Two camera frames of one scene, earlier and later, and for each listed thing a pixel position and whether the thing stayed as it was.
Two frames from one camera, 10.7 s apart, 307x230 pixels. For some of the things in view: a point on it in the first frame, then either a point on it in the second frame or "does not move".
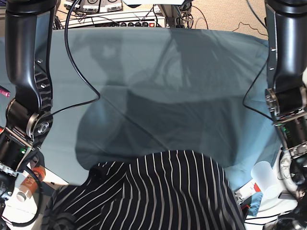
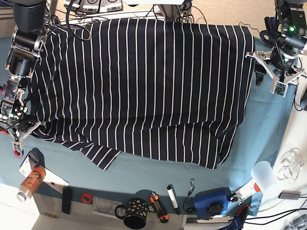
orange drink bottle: x=29 y=185 does not move
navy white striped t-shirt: x=167 y=190 → x=150 y=90
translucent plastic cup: x=263 y=173 does not move
